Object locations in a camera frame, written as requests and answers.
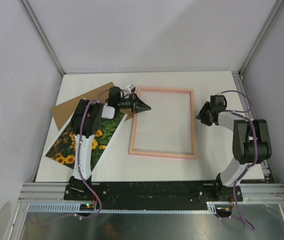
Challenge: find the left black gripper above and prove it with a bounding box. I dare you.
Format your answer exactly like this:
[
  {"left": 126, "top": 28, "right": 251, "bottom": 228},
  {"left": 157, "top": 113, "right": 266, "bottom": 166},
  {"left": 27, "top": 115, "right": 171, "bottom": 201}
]
[{"left": 117, "top": 92, "right": 151, "bottom": 115}]

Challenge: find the clear acrylic sheet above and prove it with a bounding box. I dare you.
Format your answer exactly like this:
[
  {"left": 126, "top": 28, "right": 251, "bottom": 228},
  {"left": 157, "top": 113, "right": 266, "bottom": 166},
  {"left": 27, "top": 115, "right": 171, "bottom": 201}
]
[{"left": 134, "top": 91, "right": 192, "bottom": 155}]

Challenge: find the pink wooden picture frame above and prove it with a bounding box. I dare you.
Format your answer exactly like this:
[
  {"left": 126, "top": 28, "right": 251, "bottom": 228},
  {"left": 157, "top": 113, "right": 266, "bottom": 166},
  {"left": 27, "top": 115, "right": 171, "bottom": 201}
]
[{"left": 129, "top": 86, "right": 197, "bottom": 159}]

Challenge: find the sunflower photo print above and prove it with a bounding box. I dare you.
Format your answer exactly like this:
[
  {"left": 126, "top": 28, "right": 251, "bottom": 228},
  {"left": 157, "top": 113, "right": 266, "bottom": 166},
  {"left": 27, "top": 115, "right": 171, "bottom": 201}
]
[{"left": 43, "top": 113, "right": 127, "bottom": 170}]

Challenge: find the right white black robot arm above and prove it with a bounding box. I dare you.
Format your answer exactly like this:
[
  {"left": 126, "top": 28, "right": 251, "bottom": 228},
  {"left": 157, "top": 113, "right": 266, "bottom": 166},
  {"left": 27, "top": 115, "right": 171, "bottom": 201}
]
[{"left": 195, "top": 90, "right": 272, "bottom": 201}]

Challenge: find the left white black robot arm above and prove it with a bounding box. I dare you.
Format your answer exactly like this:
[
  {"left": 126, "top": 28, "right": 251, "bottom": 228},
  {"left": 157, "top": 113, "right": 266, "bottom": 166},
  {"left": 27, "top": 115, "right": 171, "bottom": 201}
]
[{"left": 70, "top": 85, "right": 151, "bottom": 181}]

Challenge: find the brown cardboard backing board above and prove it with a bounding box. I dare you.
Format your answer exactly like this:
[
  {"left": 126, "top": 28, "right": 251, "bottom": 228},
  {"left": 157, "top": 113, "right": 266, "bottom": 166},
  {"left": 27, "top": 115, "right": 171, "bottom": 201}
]
[{"left": 50, "top": 81, "right": 134, "bottom": 131}]

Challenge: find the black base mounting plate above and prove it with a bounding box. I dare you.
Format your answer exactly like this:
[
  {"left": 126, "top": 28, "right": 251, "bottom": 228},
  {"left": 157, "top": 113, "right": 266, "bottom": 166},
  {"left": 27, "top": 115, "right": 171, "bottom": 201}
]
[{"left": 64, "top": 179, "right": 243, "bottom": 211}]

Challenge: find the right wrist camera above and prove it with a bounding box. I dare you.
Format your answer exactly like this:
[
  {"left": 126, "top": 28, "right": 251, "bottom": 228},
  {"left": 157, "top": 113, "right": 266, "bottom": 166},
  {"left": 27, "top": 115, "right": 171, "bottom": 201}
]
[{"left": 215, "top": 92, "right": 224, "bottom": 98}]

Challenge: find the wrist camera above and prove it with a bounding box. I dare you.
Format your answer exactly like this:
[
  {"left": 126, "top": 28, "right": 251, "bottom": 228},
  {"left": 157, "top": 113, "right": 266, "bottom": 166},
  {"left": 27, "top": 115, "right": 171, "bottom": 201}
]
[
  {"left": 127, "top": 84, "right": 136, "bottom": 94},
  {"left": 215, "top": 92, "right": 224, "bottom": 98}
]

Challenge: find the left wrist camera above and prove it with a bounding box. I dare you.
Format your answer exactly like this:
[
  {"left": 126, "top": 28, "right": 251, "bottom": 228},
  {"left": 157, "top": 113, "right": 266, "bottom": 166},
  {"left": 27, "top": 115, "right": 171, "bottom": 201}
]
[{"left": 127, "top": 84, "right": 136, "bottom": 94}]

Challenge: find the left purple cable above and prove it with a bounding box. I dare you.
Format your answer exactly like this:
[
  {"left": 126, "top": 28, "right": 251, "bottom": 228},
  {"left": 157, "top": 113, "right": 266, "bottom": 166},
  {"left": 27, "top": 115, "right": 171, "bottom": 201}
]
[{"left": 29, "top": 89, "right": 130, "bottom": 226}]

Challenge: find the purple cable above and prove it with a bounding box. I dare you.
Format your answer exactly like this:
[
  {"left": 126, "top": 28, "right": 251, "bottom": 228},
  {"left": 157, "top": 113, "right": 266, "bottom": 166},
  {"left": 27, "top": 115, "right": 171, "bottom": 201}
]
[
  {"left": 29, "top": 89, "right": 130, "bottom": 226},
  {"left": 220, "top": 89, "right": 255, "bottom": 231}
]

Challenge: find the white slotted cable duct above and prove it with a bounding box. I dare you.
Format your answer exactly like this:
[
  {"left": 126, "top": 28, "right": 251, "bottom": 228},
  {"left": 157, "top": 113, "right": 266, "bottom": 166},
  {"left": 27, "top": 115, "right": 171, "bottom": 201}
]
[{"left": 26, "top": 201, "right": 232, "bottom": 215}]

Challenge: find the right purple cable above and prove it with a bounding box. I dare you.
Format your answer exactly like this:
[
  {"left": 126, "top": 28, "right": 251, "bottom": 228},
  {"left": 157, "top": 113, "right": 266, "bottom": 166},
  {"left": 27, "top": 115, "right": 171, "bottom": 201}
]
[{"left": 220, "top": 89, "right": 255, "bottom": 231}]

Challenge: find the aluminium frame rail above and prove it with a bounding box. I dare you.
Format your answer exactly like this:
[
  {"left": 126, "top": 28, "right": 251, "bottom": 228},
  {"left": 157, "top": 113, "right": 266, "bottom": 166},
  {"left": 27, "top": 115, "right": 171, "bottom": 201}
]
[{"left": 19, "top": 0, "right": 65, "bottom": 77}]

